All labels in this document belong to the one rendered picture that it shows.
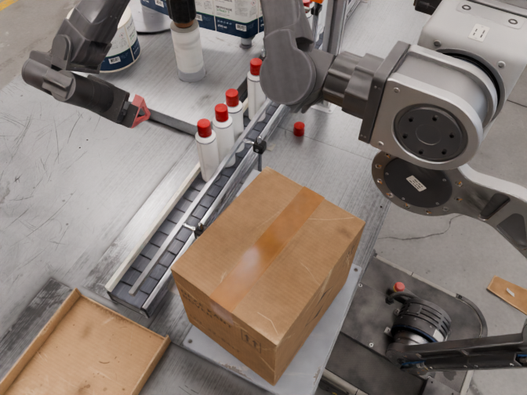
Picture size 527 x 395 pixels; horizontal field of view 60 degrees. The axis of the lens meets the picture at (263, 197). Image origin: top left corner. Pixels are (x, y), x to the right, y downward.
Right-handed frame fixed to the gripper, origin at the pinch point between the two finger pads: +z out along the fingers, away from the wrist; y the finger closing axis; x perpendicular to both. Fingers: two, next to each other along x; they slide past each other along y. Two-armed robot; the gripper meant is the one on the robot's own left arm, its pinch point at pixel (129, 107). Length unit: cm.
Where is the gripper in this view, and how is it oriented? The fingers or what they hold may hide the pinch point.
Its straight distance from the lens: 106.0
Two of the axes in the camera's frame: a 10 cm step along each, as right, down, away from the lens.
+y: -8.6, -4.0, 3.1
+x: -3.9, 9.2, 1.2
